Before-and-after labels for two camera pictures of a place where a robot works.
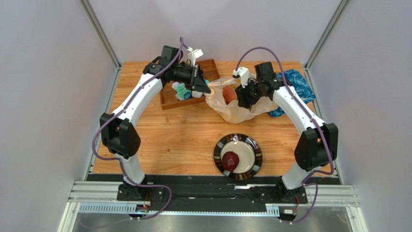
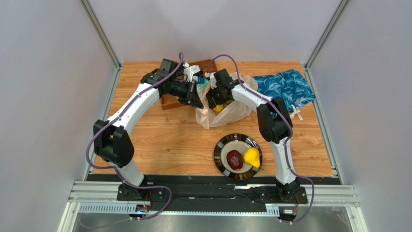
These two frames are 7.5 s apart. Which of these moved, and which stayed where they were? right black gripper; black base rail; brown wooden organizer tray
Moved: right black gripper
Stayed: black base rail; brown wooden organizer tray
